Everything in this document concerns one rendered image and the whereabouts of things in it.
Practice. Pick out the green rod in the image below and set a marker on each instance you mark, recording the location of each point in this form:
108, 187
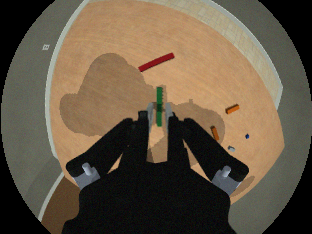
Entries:
159, 106

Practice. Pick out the dark red rod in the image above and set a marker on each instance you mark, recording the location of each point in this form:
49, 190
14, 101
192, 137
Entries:
156, 62

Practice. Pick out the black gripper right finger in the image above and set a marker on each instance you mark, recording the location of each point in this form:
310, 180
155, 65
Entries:
222, 169

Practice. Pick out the orange rod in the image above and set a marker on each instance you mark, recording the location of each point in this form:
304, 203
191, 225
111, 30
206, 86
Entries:
214, 131
232, 109

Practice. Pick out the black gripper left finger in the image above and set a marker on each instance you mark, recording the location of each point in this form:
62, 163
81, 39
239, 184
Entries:
105, 152

